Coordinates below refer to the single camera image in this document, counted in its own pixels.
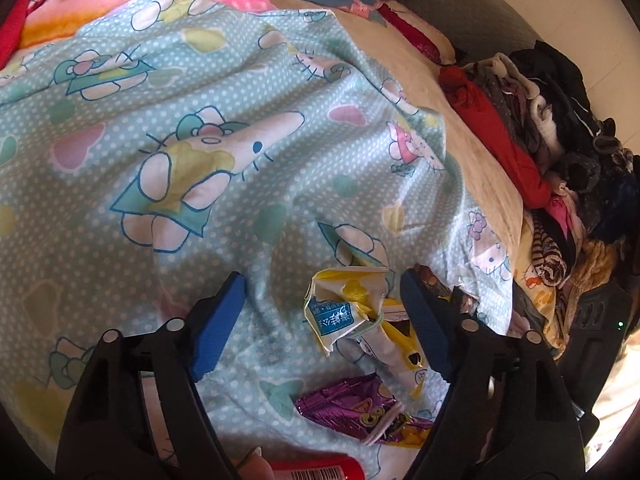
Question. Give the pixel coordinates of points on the red packet with barcode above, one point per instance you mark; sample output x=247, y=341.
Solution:
x=325, y=465

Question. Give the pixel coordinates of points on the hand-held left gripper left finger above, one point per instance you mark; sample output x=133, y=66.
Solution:
x=220, y=325

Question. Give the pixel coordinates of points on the dark grey knit garment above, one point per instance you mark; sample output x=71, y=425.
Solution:
x=585, y=170

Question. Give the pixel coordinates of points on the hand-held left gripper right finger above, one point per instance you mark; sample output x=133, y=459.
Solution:
x=425, y=325

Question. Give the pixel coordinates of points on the grey padded headboard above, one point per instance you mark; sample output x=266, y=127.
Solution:
x=475, y=20

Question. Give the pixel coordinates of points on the navy fuzzy garment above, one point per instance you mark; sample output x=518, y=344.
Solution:
x=617, y=210

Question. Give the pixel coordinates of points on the black jacket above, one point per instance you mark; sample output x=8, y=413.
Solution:
x=560, y=75

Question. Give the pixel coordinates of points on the light blue cartoon cat sheet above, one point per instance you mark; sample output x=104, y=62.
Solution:
x=150, y=235

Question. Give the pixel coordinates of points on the red cartoon garment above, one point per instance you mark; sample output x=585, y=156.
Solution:
x=12, y=25

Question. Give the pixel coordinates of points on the red folded garment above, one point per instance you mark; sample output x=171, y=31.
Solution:
x=500, y=145

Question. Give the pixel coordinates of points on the pink cartoon blanket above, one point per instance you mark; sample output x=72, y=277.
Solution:
x=100, y=5

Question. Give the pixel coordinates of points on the purple shiny snack wrapper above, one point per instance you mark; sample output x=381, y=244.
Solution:
x=350, y=405

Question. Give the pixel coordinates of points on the yellow white cartoon wrapper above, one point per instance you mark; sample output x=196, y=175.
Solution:
x=400, y=342

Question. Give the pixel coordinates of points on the tiger striped cloth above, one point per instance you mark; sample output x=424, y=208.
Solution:
x=550, y=255

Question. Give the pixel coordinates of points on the dark brown dotted garment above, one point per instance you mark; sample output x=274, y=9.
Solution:
x=505, y=95

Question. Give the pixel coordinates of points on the pink folded garment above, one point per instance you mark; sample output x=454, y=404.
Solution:
x=565, y=215

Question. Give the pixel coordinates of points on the dark printed snack wrapper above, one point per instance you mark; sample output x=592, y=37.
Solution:
x=435, y=285

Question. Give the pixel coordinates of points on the tan fuzzy garment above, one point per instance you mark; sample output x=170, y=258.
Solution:
x=600, y=260

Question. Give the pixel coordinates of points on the white yellow wrapper blue label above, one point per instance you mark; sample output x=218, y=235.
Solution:
x=332, y=315

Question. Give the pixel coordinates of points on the dark red patterned cloth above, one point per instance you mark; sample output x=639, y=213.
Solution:
x=415, y=35

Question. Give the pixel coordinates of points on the cream fleece garment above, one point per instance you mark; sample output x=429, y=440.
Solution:
x=545, y=120

